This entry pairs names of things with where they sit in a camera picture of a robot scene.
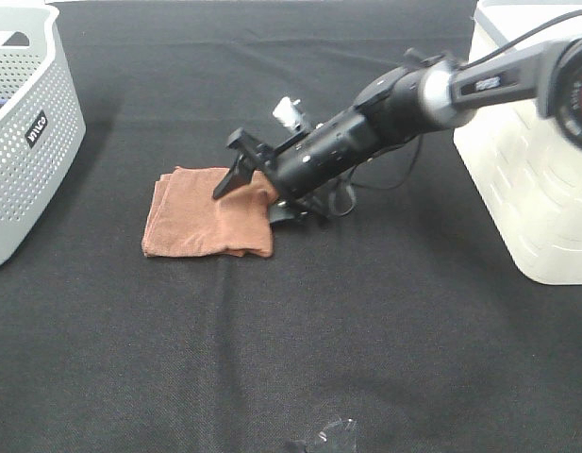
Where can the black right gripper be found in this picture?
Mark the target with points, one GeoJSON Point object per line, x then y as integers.
{"type": "Point", "coordinates": [307, 160]}

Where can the brown towel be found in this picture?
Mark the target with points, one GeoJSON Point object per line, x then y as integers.
{"type": "Point", "coordinates": [184, 221]}

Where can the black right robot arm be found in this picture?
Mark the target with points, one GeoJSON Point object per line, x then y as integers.
{"type": "Point", "coordinates": [401, 105]}

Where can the black table cloth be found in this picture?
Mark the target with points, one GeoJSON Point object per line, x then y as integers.
{"type": "Point", "coordinates": [408, 315]}

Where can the grey perforated laundry basket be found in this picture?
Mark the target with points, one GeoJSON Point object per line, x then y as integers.
{"type": "Point", "coordinates": [41, 123]}

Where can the clear tape piece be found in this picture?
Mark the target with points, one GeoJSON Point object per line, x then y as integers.
{"type": "Point", "coordinates": [337, 436]}

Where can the white plastic bin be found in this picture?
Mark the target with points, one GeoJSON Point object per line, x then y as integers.
{"type": "Point", "coordinates": [528, 175]}

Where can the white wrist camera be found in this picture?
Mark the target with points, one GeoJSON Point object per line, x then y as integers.
{"type": "Point", "coordinates": [288, 115]}

